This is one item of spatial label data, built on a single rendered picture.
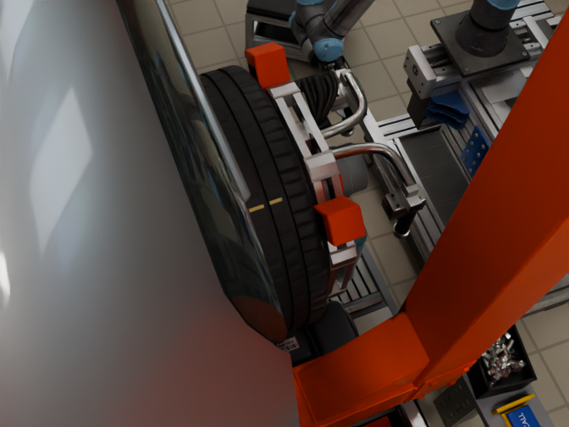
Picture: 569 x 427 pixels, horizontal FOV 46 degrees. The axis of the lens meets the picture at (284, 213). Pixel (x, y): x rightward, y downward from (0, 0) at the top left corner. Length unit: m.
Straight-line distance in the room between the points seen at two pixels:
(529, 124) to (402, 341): 0.78
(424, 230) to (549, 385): 0.69
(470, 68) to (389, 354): 0.90
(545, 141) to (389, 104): 2.09
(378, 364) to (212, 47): 1.89
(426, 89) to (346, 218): 0.81
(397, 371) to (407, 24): 2.04
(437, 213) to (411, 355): 0.97
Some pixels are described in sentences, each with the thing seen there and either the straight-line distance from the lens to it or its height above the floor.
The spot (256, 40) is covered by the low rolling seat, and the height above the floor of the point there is 0.16.
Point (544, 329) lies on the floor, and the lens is 2.66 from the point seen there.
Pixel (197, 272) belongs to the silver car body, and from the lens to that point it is 0.49.
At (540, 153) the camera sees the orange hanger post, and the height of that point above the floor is 1.61.
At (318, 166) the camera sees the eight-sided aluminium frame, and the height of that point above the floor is 1.12.
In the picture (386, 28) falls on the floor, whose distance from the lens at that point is 3.25.
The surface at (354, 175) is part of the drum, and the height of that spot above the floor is 0.89.
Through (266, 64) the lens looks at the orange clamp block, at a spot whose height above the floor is 1.14.
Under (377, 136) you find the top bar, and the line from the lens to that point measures 1.65.
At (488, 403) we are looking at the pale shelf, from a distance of 2.02.
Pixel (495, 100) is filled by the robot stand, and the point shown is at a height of 0.73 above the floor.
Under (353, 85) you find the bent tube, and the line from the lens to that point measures 1.70.
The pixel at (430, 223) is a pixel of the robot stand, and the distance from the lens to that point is 2.43.
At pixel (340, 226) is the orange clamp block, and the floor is 1.11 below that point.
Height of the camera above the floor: 2.32
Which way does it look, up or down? 62 degrees down
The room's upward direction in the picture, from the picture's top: 5 degrees clockwise
